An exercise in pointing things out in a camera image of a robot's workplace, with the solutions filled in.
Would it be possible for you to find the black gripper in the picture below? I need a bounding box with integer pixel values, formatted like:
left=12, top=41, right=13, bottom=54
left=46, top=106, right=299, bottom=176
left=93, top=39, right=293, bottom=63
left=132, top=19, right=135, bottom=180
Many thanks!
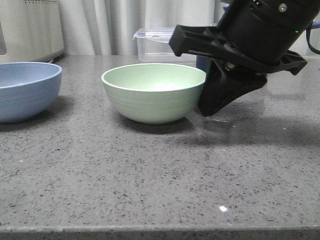
left=169, top=25, right=308, bottom=117

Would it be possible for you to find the green bowl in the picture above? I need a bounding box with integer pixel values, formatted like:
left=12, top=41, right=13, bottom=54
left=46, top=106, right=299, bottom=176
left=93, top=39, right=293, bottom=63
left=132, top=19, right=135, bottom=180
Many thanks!
left=101, top=63, right=206, bottom=125

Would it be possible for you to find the blue bowl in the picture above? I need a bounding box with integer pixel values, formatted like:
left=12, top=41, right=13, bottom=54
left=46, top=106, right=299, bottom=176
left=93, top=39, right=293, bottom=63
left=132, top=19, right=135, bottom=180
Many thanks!
left=0, top=62, right=63, bottom=123

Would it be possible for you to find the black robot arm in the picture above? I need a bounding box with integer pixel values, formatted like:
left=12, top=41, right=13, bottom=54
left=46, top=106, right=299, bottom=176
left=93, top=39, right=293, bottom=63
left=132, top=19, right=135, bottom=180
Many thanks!
left=169, top=0, right=320, bottom=117

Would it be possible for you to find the dark blue saucepan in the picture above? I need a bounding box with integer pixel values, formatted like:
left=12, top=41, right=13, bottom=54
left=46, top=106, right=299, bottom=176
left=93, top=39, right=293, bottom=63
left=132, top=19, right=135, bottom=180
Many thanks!
left=196, top=55, right=207, bottom=72

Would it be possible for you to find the clear plastic food container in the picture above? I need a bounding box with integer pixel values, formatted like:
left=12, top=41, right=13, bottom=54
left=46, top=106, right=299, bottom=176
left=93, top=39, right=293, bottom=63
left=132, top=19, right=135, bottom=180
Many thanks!
left=133, top=27, right=196, bottom=63

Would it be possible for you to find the cream toaster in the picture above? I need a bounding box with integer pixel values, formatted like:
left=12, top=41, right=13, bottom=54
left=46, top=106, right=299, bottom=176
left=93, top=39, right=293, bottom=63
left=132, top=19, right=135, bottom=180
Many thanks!
left=0, top=0, right=64, bottom=64

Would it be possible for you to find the black cable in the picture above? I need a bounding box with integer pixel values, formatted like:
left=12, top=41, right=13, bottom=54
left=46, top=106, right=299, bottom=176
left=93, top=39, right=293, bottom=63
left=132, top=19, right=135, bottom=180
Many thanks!
left=305, top=21, right=320, bottom=55

